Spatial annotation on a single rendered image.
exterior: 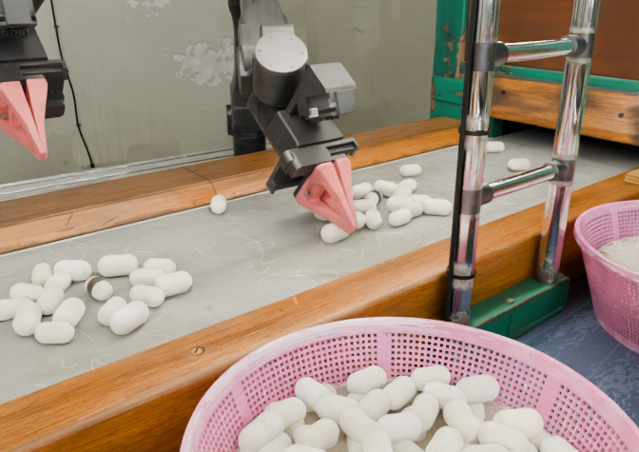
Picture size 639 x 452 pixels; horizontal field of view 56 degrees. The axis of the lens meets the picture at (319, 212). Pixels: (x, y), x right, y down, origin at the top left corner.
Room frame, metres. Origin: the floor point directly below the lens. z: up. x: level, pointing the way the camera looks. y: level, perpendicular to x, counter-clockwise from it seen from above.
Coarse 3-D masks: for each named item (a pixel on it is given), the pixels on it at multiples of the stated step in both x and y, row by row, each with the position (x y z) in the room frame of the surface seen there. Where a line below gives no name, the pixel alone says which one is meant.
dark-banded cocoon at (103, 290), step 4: (96, 276) 0.51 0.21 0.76; (88, 280) 0.50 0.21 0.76; (96, 284) 0.49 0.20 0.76; (100, 284) 0.49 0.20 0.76; (104, 284) 0.49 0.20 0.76; (108, 284) 0.50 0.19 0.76; (92, 288) 0.49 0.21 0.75; (96, 288) 0.49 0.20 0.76; (100, 288) 0.49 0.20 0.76; (104, 288) 0.49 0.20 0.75; (108, 288) 0.49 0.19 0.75; (112, 288) 0.50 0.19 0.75; (92, 292) 0.49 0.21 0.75; (96, 292) 0.49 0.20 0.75; (100, 292) 0.49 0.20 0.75; (104, 292) 0.49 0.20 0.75; (108, 292) 0.49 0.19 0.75; (112, 292) 0.50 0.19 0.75; (92, 296) 0.49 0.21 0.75; (96, 296) 0.49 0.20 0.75; (100, 296) 0.49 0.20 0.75; (104, 296) 0.49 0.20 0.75; (108, 296) 0.49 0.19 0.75; (100, 300) 0.49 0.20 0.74; (104, 300) 0.49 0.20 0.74
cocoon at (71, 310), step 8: (64, 304) 0.45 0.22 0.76; (72, 304) 0.45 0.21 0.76; (80, 304) 0.46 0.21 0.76; (56, 312) 0.44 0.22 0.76; (64, 312) 0.44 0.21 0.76; (72, 312) 0.44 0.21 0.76; (80, 312) 0.45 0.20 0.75; (56, 320) 0.44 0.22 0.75; (64, 320) 0.44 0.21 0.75; (72, 320) 0.44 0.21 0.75
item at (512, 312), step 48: (480, 0) 0.48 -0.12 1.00; (576, 0) 0.58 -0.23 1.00; (480, 48) 0.48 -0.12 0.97; (528, 48) 0.52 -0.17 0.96; (576, 48) 0.57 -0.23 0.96; (480, 96) 0.48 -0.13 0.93; (576, 96) 0.58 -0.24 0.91; (480, 144) 0.48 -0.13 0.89; (576, 144) 0.58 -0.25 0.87; (480, 192) 0.49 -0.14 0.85; (528, 288) 0.57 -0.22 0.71
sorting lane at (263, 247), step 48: (288, 192) 0.80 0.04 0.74; (432, 192) 0.80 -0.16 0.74; (528, 192) 0.80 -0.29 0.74; (96, 240) 0.64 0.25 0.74; (144, 240) 0.64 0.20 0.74; (192, 240) 0.64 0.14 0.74; (240, 240) 0.64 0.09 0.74; (288, 240) 0.64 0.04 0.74; (384, 240) 0.64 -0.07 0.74; (432, 240) 0.64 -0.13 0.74; (0, 288) 0.52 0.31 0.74; (192, 288) 0.52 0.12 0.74; (240, 288) 0.52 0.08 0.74; (288, 288) 0.52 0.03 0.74; (0, 336) 0.43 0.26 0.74; (96, 336) 0.43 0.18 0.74; (144, 336) 0.43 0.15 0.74; (0, 384) 0.37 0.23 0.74; (48, 384) 0.37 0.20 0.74
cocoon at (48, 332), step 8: (40, 328) 0.42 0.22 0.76; (48, 328) 0.42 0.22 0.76; (56, 328) 0.42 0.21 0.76; (64, 328) 0.42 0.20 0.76; (72, 328) 0.43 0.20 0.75; (40, 336) 0.42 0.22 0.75; (48, 336) 0.42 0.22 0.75; (56, 336) 0.42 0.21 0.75; (64, 336) 0.42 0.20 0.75; (72, 336) 0.42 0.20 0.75
